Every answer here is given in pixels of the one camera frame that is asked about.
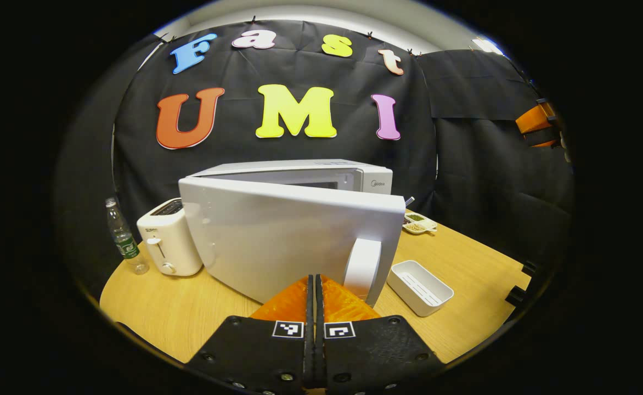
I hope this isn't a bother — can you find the clear plastic water bottle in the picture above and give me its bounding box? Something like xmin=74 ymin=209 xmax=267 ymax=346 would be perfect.
xmin=105 ymin=197 xmax=150 ymax=275

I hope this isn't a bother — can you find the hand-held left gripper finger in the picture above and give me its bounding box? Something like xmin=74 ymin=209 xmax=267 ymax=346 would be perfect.
xmin=184 ymin=274 xmax=316 ymax=394
xmin=315 ymin=274 xmax=446 ymax=394

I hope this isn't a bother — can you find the white divided spice dish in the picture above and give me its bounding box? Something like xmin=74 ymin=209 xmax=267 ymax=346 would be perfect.
xmin=402 ymin=211 xmax=439 ymax=236

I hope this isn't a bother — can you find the ceiling light panel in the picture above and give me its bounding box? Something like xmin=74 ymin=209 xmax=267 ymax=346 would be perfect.
xmin=472 ymin=37 xmax=504 ymax=56

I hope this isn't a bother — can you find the white microwave oven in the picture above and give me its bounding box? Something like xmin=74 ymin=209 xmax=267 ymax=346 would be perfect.
xmin=178 ymin=159 xmax=407 ymax=308

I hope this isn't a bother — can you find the white toaster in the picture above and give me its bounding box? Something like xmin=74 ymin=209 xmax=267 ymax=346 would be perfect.
xmin=136 ymin=197 xmax=204 ymax=277

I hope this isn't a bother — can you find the white rectangular plastic tray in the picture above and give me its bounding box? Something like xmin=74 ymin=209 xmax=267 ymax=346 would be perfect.
xmin=386 ymin=259 xmax=455 ymax=318

